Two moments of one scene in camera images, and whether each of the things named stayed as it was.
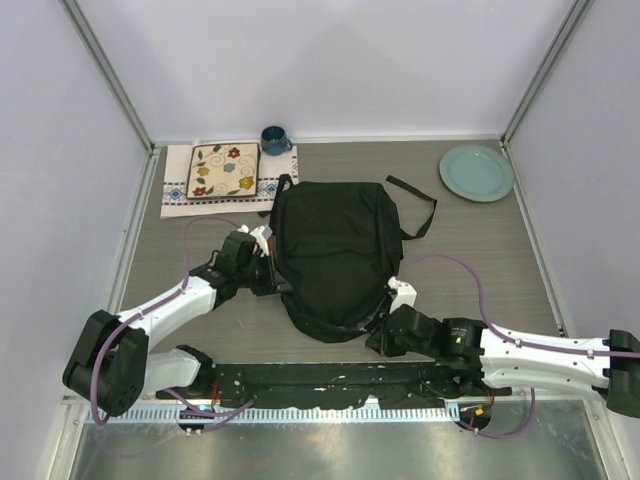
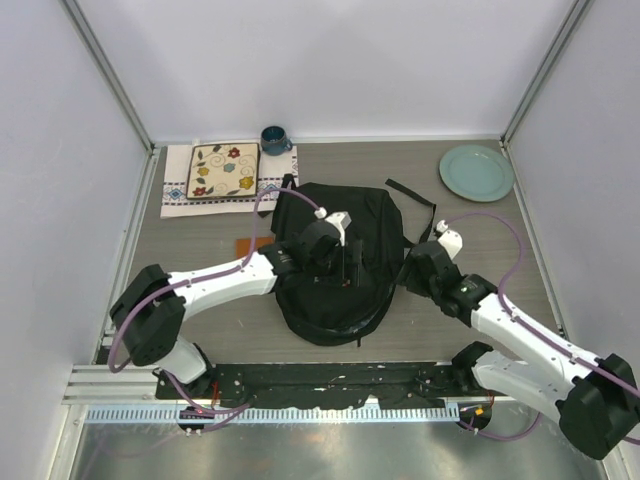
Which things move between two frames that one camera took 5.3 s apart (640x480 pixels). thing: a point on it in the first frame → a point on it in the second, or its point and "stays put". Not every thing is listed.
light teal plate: (476, 173) stays put
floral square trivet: (223, 170) stays put
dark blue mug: (274, 141) stays put
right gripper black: (381, 342) → (408, 277)
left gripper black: (274, 283) → (357, 259)
